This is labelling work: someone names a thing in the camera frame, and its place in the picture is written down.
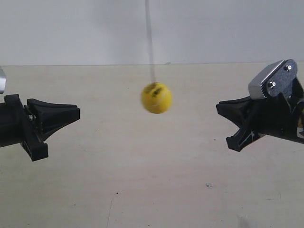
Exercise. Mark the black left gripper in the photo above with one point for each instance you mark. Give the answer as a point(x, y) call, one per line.
point(15, 125)

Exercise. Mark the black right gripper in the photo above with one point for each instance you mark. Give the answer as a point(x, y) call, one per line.
point(274, 116)

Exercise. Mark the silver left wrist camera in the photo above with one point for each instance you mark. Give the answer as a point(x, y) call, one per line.
point(3, 80)

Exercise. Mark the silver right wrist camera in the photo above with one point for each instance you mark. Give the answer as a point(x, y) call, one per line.
point(274, 79)

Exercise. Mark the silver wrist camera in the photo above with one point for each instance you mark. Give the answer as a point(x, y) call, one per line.
point(274, 79)
point(3, 80)

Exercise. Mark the yellow tennis ball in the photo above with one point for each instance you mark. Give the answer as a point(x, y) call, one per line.
point(156, 98)

